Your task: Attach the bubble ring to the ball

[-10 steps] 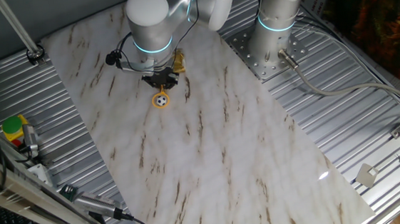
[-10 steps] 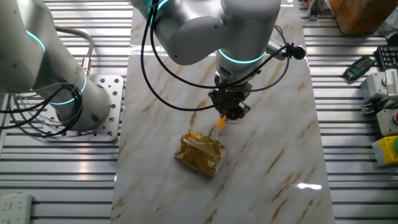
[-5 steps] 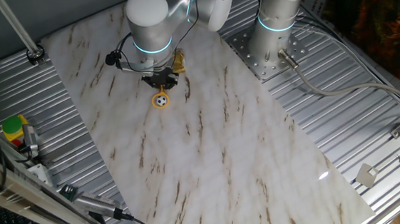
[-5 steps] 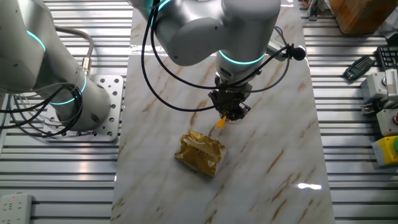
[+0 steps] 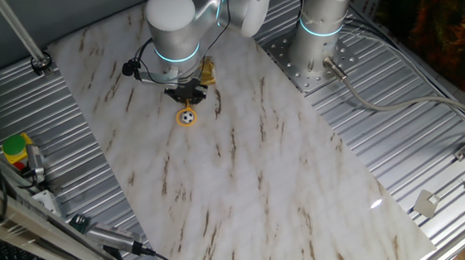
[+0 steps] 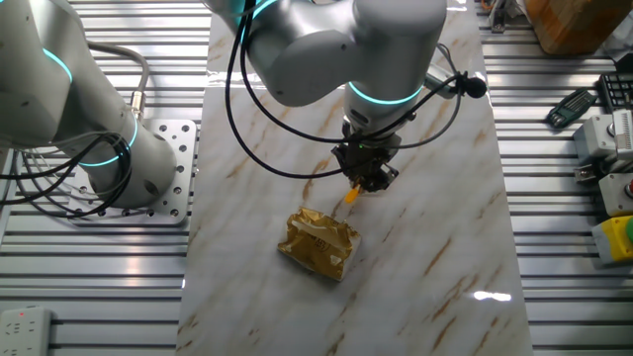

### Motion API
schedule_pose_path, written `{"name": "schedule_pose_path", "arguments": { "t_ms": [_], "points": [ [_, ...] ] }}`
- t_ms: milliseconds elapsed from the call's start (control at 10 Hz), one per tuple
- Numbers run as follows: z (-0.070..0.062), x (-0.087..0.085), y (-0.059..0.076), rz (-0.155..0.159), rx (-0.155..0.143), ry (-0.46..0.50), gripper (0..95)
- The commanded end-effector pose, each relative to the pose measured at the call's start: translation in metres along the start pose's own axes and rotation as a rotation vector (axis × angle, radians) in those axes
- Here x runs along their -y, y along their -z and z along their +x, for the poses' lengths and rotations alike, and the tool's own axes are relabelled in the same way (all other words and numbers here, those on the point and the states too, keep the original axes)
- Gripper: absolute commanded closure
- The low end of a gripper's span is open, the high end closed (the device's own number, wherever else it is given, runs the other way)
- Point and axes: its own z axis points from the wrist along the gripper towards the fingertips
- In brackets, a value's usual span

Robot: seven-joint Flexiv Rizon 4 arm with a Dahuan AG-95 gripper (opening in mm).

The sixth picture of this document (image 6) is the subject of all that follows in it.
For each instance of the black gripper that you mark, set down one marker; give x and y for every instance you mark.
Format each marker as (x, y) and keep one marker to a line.
(368, 155)

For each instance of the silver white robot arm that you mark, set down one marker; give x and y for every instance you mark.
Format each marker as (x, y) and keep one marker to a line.
(346, 49)

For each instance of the gold foil snack packet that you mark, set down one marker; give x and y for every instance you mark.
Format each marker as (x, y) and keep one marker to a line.
(319, 242)

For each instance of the marble pattern table sheet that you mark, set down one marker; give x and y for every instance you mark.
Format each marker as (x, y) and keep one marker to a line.
(297, 306)

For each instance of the small metal clamp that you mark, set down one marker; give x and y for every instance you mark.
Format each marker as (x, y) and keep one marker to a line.
(499, 17)

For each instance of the small silver metal device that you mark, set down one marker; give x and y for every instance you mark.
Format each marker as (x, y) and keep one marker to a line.
(586, 173)

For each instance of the grey control box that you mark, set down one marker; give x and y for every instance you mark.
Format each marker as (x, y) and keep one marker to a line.
(593, 136)

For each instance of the grey box with red button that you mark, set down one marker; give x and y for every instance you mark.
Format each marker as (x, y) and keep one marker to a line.
(615, 195)

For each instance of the yellow emergency stop box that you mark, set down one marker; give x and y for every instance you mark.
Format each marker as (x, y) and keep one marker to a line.
(615, 242)

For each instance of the black keyboard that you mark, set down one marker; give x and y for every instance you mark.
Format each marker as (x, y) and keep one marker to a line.
(618, 91)

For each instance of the white power strip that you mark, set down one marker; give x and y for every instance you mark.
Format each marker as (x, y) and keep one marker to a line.
(25, 331)

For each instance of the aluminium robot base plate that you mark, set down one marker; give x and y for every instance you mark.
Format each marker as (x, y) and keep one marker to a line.
(183, 148)

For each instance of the silver ribbed camera device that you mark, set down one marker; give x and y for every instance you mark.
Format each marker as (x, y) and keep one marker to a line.
(624, 133)

